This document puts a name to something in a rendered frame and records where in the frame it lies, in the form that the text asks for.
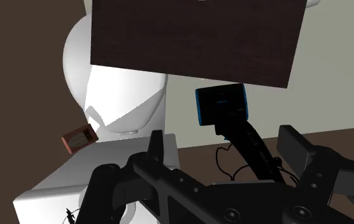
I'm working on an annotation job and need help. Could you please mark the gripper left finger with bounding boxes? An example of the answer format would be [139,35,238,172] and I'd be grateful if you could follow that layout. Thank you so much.
[76,129,216,224]

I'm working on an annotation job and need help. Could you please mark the small red-brown box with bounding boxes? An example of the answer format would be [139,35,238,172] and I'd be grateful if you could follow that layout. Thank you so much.
[60,123,99,155]

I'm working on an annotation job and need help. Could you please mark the white toilet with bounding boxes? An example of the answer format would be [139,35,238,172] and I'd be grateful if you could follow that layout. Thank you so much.
[12,13,178,224]

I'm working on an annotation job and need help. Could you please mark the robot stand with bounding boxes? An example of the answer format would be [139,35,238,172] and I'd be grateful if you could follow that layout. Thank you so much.
[90,0,308,90]

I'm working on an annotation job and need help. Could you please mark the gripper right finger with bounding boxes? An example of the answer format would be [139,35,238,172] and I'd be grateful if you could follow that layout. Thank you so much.
[276,124,354,224]

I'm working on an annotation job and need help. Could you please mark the black hair dryer blue trim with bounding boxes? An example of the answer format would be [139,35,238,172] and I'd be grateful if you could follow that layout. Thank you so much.
[195,83,299,185]

